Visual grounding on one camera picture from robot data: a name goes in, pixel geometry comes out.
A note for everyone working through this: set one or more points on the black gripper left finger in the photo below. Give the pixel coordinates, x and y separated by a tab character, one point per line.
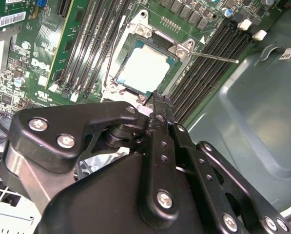
62	122

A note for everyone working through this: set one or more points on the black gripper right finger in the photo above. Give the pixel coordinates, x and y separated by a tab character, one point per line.
203	180

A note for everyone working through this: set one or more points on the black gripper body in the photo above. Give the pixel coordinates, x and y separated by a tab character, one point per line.
99	200

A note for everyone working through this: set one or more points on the silver CPU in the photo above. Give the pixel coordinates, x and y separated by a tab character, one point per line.
145	67

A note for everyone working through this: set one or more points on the metal locking lever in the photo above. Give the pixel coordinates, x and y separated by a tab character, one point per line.
119	31
216	57

